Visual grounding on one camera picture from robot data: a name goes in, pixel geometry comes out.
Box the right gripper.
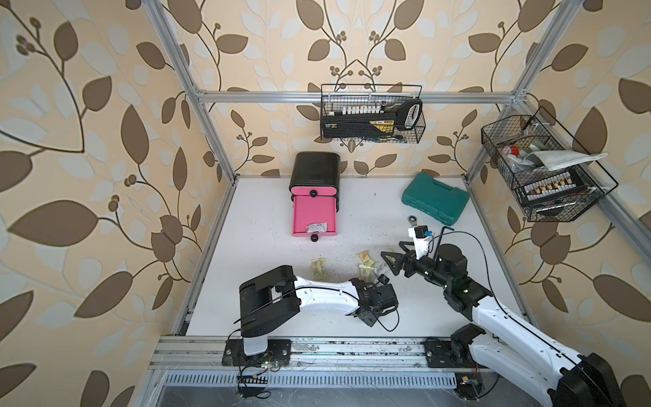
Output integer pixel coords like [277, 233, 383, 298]
[382, 240, 452, 291]

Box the yellow cookie packet top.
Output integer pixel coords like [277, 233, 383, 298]
[358, 251, 377, 268]

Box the white cookie packet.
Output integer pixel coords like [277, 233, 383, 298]
[306, 222, 328, 234]

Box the pink drawer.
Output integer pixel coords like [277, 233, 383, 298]
[290, 186, 338, 198]
[292, 196, 337, 242]

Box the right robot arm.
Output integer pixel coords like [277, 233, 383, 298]
[381, 244, 626, 406]

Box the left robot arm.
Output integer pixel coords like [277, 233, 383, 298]
[237, 265, 398, 357]

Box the pink top drawer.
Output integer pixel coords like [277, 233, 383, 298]
[290, 186, 338, 198]

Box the black drawer cabinet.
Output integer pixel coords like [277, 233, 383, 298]
[289, 152, 341, 192]

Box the green plastic tool case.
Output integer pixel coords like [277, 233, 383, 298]
[401, 172, 470, 227]

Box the black yellow tool box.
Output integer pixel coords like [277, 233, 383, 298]
[320, 113, 397, 139]

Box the white paper in basket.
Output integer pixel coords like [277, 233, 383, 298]
[524, 150, 608, 171]

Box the socket set in basket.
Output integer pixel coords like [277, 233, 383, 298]
[515, 170, 588, 205]

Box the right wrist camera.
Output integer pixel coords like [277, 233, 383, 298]
[408, 226, 434, 259]

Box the back wire basket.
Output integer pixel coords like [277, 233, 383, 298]
[320, 82, 426, 143]

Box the wire basket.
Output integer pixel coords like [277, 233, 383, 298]
[320, 82, 426, 143]
[481, 107, 619, 222]

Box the right wire basket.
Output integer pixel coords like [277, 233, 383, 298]
[481, 107, 619, 222]

